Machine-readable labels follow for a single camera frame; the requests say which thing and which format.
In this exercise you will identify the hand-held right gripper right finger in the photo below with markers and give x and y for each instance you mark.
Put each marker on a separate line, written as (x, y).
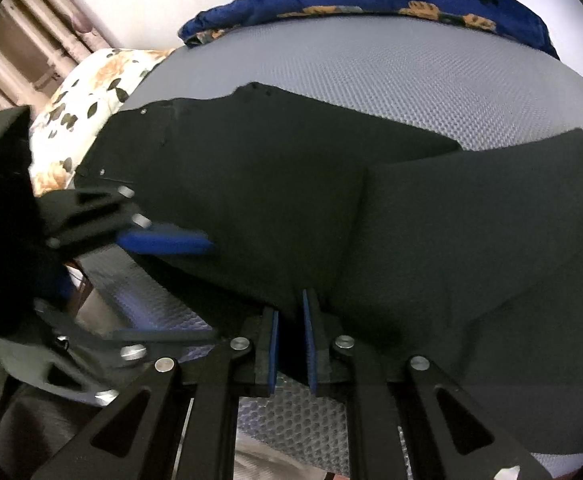
(310, 345)

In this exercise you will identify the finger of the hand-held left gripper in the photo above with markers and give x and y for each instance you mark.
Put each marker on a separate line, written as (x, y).
(171, 242)
(161, 335)

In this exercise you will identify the beige wall pipes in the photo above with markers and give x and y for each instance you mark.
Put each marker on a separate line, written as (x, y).
(31, 35)

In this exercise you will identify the white floral pillow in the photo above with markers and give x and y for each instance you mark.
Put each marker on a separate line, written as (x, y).
(96, 90)

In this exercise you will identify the grey mesh mattress pad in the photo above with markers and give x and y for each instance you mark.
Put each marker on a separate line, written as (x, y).
(371, 75)

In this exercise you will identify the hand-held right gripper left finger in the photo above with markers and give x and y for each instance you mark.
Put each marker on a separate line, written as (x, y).
(273, 350)

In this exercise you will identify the black pants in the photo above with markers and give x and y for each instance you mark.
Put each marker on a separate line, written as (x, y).
(271, 185)

